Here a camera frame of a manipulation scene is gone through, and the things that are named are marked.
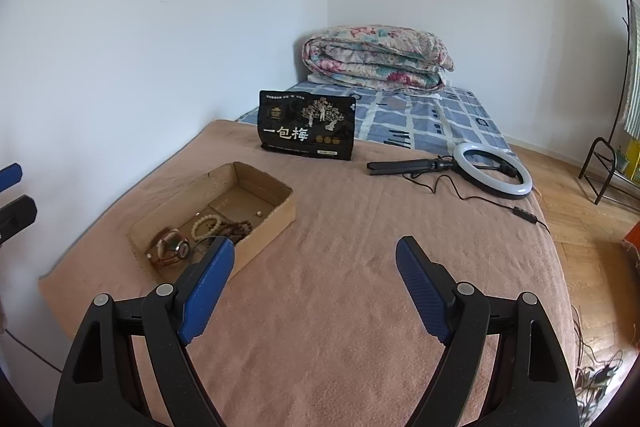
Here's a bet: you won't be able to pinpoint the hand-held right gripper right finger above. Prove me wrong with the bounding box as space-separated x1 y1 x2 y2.
395 235 581 427

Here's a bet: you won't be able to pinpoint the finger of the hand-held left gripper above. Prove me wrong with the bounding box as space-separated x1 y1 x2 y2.
0 196 38 244
0 163 23 192

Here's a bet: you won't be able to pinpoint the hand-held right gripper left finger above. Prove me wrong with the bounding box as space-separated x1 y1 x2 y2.
52 235 236 427

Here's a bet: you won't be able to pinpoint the red strap wristwatch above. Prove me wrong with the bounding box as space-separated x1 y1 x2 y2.
146 229 192 267

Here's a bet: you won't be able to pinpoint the cream bead bracelet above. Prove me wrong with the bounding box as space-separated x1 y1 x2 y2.
191 216 223 242

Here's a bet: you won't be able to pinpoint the cardboard box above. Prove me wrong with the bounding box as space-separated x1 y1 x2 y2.
126 162 296 284

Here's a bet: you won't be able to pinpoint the blue checked bed sheet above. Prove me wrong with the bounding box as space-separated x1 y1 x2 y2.
235 82 516 152

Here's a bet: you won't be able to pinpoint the black snack bag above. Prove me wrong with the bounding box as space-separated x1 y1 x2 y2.
257 90 357 162

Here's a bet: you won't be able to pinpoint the orange patterned box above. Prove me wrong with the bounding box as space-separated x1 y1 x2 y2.
622 219 640 268

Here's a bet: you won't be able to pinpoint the black metal shoe rack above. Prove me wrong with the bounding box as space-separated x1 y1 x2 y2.
579 137 640 205

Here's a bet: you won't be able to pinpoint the folded floral quilt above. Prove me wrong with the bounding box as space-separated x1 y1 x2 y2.
301 25 456 95

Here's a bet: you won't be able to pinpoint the yellow crate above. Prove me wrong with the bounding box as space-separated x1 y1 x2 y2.
615 142 640 182

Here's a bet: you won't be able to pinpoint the striped hanging cloth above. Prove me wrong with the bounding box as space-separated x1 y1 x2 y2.
622 2 640 132

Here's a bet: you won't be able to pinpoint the black clothes rack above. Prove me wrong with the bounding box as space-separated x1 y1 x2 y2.
607 0 640 142

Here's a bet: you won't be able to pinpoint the brown wooden bead necklace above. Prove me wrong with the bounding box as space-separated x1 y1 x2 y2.
217 219 253 245

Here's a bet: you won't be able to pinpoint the black ring light cable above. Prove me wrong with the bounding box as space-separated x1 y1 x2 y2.
410 169 551 233

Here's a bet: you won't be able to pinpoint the thin black floor cable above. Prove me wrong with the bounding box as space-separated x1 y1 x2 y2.
0 327 61 373

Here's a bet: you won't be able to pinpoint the ring light with stand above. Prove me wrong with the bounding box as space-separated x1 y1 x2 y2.
367 142 533 200

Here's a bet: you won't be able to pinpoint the tangled floor cables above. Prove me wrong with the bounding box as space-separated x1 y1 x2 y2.
570 307 626 413

